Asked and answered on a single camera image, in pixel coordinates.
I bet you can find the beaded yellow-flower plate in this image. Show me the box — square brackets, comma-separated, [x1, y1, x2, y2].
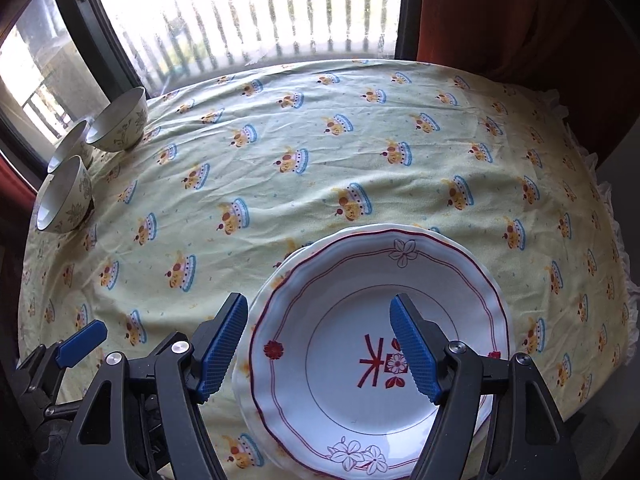
[231, 224, 511, 480]

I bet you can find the red-pattern white plate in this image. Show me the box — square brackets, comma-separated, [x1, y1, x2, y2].
[247, 230, 511, 480]

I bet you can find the floral bowl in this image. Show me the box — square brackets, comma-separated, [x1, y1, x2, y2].
[86, 87, 149, 153]
[36, 155, 93, 234]
[47, 118, 93, 174]

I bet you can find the red curtain left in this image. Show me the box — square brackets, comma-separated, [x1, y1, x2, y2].
[0, 156, 36, 221]

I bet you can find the red curtain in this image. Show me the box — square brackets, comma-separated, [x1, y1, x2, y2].
[0, 156, 36, 221]
[416, 0, 589, 86]

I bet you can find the yellow patterned tablecloth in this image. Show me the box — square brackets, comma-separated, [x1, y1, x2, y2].
[17, 60, 639, 416]

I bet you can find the balcony railing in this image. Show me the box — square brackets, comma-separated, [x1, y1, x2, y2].
[19, 0, 404, 131]

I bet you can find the red curtain right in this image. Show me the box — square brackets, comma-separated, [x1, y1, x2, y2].
[416, 0, 589, 86]

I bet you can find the black window frame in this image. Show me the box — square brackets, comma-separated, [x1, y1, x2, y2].
[0, 0, 426, 162]

